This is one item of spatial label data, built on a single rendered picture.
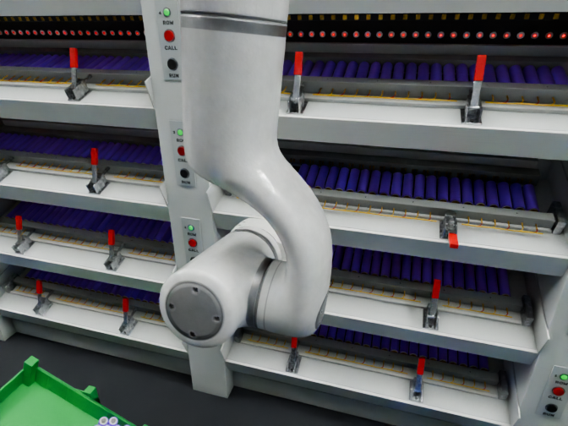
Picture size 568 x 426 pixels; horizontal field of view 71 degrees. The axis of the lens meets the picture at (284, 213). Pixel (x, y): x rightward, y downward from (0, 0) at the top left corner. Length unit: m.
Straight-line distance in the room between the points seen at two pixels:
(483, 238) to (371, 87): 0.31
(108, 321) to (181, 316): 0.76
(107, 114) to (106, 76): 0.09
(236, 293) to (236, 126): 0.16
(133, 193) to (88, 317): 0.43
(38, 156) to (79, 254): 0.25
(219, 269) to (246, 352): 0.62
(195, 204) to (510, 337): 0.63
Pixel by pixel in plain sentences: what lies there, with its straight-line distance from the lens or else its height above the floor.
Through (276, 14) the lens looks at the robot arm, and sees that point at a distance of 0.35.
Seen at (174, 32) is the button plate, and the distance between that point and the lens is 0.72.
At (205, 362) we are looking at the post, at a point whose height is 0.11.
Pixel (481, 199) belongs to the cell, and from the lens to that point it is 0.77.
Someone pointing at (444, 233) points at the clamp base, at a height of 0.52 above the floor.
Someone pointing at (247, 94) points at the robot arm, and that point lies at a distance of 0.34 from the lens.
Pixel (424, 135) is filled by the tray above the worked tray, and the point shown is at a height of 0.68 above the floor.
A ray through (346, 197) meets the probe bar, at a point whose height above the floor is 0.55.
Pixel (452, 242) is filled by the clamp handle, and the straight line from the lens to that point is 0.65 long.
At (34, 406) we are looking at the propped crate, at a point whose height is 0.11.
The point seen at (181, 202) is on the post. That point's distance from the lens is 0.80.
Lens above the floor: 0.83
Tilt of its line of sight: 25 degrees down
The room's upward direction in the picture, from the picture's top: straight up
